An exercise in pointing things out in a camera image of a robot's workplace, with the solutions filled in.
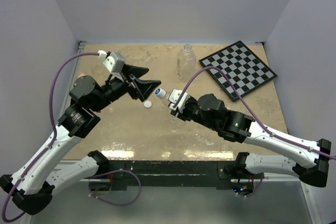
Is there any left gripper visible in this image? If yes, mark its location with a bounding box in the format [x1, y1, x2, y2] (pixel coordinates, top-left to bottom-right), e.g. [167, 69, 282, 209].
[92, 63, 161, 112]

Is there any blue bottle cap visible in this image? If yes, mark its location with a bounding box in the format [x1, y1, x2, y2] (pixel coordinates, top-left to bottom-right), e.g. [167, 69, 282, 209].
[155, 88, 165, 99]

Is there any small clear plastic bottle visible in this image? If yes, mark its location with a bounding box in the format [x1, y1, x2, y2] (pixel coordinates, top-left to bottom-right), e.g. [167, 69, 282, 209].
[155, 88, 170, 108]

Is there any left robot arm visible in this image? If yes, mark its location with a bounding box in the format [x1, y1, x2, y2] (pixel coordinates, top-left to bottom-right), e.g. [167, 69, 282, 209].
[1, 64, 161, 215]

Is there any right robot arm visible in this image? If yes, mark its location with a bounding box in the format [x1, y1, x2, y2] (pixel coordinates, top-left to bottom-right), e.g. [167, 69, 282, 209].
[168, 90, 331, 188]

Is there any white bottle cap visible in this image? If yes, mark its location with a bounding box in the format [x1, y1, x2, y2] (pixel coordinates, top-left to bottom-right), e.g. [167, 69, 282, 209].
[143, 101, 152, 109]

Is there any large clear plastic bottle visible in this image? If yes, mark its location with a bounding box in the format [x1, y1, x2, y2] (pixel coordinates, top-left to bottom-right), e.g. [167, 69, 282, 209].
[176, 44, 197, 82]

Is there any black white chessboard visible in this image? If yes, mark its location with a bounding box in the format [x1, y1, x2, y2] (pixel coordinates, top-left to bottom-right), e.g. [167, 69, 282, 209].
[199, 41, 277, 97]

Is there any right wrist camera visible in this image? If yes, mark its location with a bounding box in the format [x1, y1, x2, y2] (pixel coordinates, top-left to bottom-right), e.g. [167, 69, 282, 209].
[169, 89, 190, 112]

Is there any black front table rail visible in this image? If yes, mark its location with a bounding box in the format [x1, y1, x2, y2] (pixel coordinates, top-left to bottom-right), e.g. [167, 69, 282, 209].
[76, 159, 260, 192]

